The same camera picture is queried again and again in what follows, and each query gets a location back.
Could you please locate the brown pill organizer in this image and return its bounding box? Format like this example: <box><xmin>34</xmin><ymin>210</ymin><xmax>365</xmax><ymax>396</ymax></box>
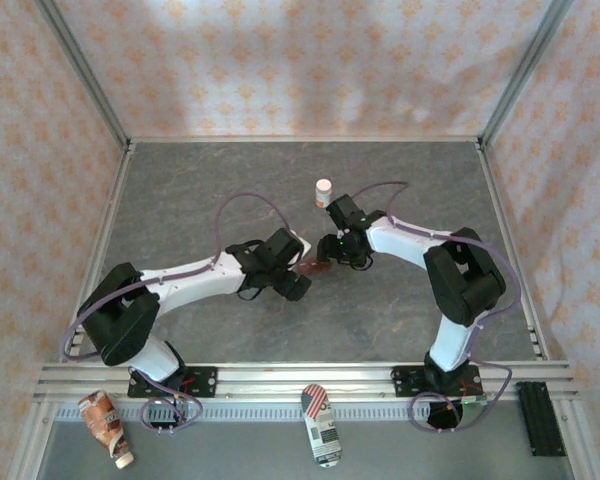
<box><xmin>295</xmin><ymin>258</ymin><xmax>334</xmax><ymax>277</ymax></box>

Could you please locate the white pill bottle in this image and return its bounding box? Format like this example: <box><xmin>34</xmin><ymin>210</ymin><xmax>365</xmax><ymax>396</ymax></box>
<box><xmin>313</xmin><ymin>178</ymin><xmax>334</xmax><ymax>209</ymax></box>

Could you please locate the flag print can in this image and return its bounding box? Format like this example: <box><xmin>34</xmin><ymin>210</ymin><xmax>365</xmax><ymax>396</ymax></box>
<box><xmin>301</xmin><ymin>383</ymin><xmax>342</xmax><ymax>470</ymax></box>

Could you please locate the orange patterned backdrop cloth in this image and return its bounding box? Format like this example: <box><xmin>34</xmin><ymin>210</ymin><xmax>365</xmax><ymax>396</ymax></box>
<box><xmin>0</xmin><ymin>0</ymin><xmax>600</xmax><ymax>480</ymax></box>

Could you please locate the brown squeeze bottle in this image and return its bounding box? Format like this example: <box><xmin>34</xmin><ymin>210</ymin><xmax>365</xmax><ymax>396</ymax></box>
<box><xmin>77</xmin><ymin>389</ymin><xmax>136</xmax><ymax>470</ymax></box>

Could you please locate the black ribbed strip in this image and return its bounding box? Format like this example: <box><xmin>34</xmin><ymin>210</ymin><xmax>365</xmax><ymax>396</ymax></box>
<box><xmin>515</xmin><ymin>381</ymin><xmax>567</xmax><ymax>457</ymax></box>

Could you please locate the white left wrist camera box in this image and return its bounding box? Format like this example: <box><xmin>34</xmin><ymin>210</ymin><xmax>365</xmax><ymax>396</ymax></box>
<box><xmin>288</xmin><ymin>236</ymin><xmax>314</xmax><ymax>267</ymax></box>

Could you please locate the aluminium table edge rail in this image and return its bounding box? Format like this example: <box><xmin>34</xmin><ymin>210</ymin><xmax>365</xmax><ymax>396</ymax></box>
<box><xmin>476</xmin><ymin>142</ymin><xmax>551</xmax><ymax>361</ymax></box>
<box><xmin>127</xmin><ymin>133</ymin><xmax>484</xmax><ymax>146</ymax></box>
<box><xmin>59</xmin><ymin>142</ymin><xmax>136</xmax><ymax>362</ymax></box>

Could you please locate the aluminium cross rail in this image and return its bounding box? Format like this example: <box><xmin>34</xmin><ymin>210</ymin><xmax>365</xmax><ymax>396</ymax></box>
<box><xmin>32</xmin><ymin>360</ymin><xmax>580</xmax><ymax>403</ymax></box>

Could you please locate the grey slotted cable duct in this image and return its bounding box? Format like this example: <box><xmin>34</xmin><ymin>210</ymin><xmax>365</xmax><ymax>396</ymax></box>
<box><xmin>54</xmin><ymin>402</ymin><xmax>434</xmax><ymax>422</ymax></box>

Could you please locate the aluminium frame post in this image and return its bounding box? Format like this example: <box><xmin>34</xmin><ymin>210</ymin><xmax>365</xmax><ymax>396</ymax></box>
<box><xmin>478</xmin><ymin>0</ymin><xmax>579</xmax><ymax>149</ymax></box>
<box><xmin>32</xmin><ymin>0</ymin><xmax>133</xmax><ymax>149</ymax></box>

